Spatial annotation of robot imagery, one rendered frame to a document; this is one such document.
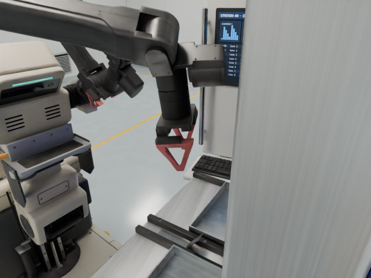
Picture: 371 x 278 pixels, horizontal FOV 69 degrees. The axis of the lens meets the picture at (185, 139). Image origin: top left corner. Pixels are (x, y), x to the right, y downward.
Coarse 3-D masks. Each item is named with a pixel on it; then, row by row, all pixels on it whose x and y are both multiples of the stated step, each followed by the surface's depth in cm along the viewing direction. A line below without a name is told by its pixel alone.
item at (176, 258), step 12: (168, 252) 70; (180, 252) 71; (168, 264) 70; (180, 264) 70; (192, 264) 70; (204, 264) 68; (156, 276) 67; (168, 276) 67; (180, 276) 67; (192, 276) 67; (204, 276) 67; (216, 276) 67
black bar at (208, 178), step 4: (196, 172) 106; (196, 176) 105; (200, 176) 104; (204, 176) 103; (208, 176) 103; (204, 180) 104; (208, 180) 103; (212, 180) 102; (216, 180) 101; (220, 180) 101; (216, 184) 101; (220, 184) 100
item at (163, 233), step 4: (160, 232) 80; (164, 232) 80; (168, 232) 80; (164, 236) 79; (168, 236) 79; (172, 236) 79; (176, 236) 79; (200, 236) 71; (172, 240) 77; (176, 240) 77; (180, 240) 77; (184, 240) 77; (196, 240) 71; (180, 244) 76; (184, 244) 76; (188, 244) 76; (192, 244) 72
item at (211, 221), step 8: (224, 184) 96; (216, 192) 92; (224, 192) 97; (216, 200) 93; (224, 200) 93; (208, 208) 88; (216, 208) 89; (224, 208) 89; (200, 216) 83; (208, 216) 86; (216, 216) 86; (224, 216) 86; (192, 224) 79; (200, 224) 83; (208, 224) 83; (216, 224) 83; (224, 224) 83; (192, 232) 78; (200, 232) 76; (208, 232) 80; (216, 232) 80; (224, 232) 80; (216, 240) 74; (224, 240) 73
